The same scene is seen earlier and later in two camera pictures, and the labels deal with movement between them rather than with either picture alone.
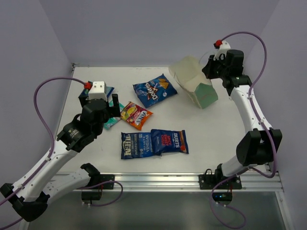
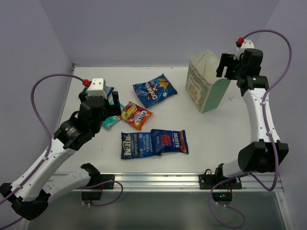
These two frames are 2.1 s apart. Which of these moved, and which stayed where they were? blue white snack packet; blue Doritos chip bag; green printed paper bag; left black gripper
Moved: green printed paper bag
Stayed: left black gripper; blue Doritos chip bag; blue white snack packet
